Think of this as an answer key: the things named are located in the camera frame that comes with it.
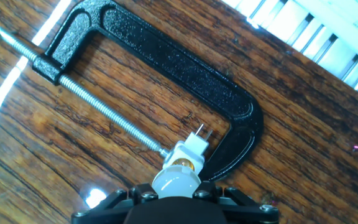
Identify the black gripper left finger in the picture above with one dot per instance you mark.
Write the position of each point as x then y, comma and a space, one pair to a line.
120, 200

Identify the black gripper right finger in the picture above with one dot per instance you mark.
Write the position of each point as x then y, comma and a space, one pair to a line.
238, 202

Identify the white light bulb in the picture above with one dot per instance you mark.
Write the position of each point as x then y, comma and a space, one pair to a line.
176, 183

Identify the white bulb socket adapter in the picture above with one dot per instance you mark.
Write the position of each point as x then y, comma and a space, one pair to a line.
186, 152

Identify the brown wooden board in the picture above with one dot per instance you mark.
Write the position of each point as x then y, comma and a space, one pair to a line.
291, 140

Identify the black C-clamp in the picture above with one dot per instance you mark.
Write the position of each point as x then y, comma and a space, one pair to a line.
182, 65

